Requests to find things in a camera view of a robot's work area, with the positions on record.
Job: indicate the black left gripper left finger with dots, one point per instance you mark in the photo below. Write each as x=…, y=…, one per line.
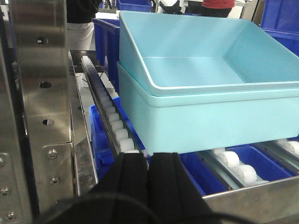
x=119, y=198

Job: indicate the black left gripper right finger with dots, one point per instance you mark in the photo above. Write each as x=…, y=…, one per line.
x=172, y=195

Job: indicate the light blue plastic bin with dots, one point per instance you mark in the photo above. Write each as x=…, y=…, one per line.
x=191, y=123

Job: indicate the light blue bin nested top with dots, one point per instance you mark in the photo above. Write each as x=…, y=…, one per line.
x=170, y=55

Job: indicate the white roller track middle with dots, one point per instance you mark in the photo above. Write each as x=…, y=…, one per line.
x=227, y=167

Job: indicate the dark blue bin below rollers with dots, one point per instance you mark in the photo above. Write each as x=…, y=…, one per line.
x=266, y=166

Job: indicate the white roller track left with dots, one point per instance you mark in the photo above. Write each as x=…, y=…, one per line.
x=109, y=109

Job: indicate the dark blue bin behind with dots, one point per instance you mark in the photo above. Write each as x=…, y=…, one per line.
x=107, y=38

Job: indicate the person in white trousers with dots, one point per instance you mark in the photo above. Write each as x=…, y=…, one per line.
x=79, y=23

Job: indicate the person in red shirt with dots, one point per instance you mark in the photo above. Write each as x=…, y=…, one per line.
x=217, y=8

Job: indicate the dark blue bin far right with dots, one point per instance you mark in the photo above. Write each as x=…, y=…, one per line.
x=280, y=19

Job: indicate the steel shelf upright post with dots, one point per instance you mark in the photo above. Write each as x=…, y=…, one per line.
x=36, y=161

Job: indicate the right shelf steel front rail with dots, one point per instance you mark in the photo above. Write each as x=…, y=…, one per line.
x=274, y=202

